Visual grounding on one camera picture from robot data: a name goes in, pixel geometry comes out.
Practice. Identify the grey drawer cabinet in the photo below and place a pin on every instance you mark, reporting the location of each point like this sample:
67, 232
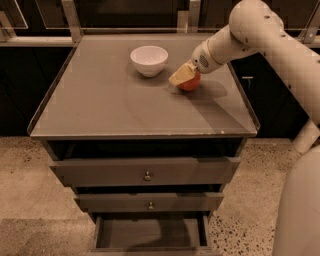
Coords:
101, 107

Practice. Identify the brass drawer knob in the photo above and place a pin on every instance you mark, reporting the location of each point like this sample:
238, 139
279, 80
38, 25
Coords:
147, 176
151, 206

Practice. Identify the red apple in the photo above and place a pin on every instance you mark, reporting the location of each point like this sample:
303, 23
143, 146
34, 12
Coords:
192, 84

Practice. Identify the metal railing frame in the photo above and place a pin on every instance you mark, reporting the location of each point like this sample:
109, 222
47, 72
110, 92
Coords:
65, 23

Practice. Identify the middle grey drawer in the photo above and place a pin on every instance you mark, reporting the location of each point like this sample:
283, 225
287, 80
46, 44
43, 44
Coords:
163, 202

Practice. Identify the white ceramic bowl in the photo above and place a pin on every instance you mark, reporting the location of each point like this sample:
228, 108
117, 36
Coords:
149, 61

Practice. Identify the bottom grey drawer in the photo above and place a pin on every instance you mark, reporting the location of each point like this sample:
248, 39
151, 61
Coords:
152, 234

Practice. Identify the brass middle drawer knob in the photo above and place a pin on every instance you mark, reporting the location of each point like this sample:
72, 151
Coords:
151, 206

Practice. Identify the top grey drawer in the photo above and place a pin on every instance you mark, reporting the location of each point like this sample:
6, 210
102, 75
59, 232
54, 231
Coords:
130, 172

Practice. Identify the grey drawer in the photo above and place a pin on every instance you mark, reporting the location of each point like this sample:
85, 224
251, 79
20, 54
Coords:
163, 202
130, 172
152, 234

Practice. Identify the brass top drawer knob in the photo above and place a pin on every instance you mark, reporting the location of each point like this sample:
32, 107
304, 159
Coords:
147, 176

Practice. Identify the white cylindrical post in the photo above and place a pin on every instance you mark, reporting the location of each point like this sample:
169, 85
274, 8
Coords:
307, 136

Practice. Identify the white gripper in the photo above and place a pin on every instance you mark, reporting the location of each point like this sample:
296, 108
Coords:
202, 60

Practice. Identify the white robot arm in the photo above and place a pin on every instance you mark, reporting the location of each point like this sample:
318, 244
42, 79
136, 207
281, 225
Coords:
254, 27

